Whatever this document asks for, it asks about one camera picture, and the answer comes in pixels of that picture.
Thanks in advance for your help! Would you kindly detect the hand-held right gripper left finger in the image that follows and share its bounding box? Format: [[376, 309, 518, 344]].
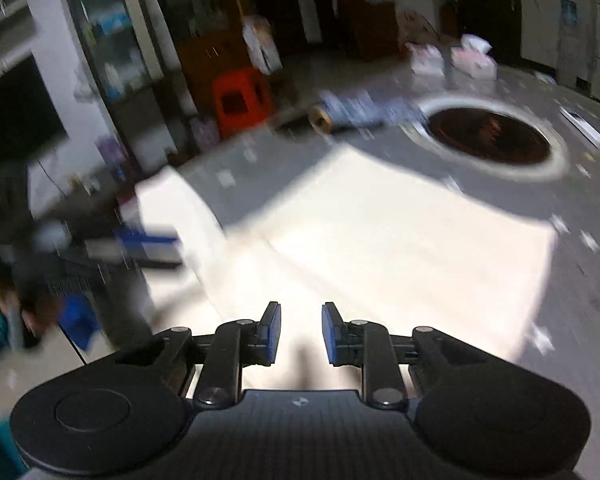
[[115, 301, 282, 409]]

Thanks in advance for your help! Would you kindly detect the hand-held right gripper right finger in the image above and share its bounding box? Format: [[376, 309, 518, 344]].
[[321, 302, 486, 409]]

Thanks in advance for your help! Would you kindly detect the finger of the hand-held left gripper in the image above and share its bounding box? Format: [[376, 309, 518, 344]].
[[114, 227, 183, 267]]

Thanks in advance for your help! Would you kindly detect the cream knit garment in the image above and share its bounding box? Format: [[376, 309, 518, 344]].
[[122, 142, 556, 391]]

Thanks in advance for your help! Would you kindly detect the blue plastic stool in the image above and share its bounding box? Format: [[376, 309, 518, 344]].
[[60, 294, 101, 351]]

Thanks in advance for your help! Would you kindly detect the black television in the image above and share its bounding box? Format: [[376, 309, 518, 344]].
[[0, 55, 66, 171]]

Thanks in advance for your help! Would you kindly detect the red plastic stool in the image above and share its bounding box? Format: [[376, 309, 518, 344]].
[[211, 66, 276, 141]]

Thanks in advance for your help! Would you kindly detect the glass-front cabinet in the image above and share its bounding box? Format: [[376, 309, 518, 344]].
[[60, 0, 181, 161]]

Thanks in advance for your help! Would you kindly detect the printed paper bag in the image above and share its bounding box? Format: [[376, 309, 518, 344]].
[[242, 15, 283, 76]]

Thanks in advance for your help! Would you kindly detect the round black induction cooktop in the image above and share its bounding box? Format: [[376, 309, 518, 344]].
[[417, 96, 571, 183]]

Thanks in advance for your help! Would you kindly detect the white tissue holder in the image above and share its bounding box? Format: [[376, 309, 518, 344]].
[[407, 42, 446, 77]]

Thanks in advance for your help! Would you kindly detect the pink white tissue box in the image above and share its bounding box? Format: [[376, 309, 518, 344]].
[[450, 34, 498, 80]]

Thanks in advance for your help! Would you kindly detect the white remote control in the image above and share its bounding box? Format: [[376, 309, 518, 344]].
[[559, 106, 600, 151]]

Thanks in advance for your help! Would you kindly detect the dark entrance door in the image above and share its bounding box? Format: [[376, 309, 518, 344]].
[[452, 0, 523, 68]]

